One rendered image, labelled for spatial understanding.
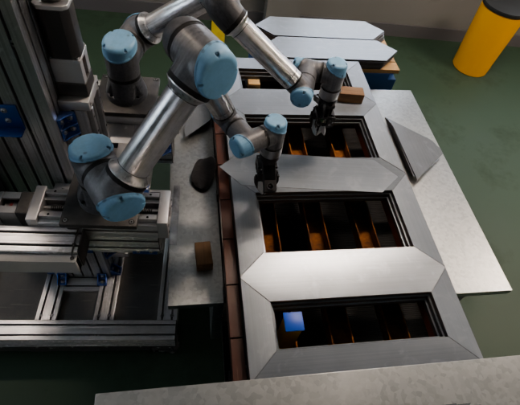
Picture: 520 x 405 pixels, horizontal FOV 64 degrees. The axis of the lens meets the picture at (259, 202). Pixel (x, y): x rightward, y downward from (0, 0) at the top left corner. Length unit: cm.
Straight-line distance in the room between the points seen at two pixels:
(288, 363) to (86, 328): 105
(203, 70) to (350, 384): 82
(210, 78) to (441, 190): 135
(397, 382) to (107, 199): 86
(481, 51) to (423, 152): 229
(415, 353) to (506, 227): 192
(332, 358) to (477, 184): 229
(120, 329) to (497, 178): 275
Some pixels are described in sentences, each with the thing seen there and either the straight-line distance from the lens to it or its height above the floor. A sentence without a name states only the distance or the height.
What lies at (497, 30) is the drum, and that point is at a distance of 421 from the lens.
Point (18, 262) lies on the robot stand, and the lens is 144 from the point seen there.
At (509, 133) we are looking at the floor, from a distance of 399.
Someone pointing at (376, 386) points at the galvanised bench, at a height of 105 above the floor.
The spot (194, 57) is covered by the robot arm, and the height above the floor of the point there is 156.
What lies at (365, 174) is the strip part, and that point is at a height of 87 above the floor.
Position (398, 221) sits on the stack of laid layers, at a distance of 172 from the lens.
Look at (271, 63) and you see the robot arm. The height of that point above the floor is 132.
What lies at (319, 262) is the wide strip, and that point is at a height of 87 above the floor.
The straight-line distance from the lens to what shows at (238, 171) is 166.
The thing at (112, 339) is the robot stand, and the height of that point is 23.
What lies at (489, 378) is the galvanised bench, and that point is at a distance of 132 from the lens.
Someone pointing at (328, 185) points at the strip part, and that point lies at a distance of 169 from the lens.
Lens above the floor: 211
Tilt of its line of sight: 52 degrees down
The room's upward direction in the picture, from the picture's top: 11 degrees clockwise
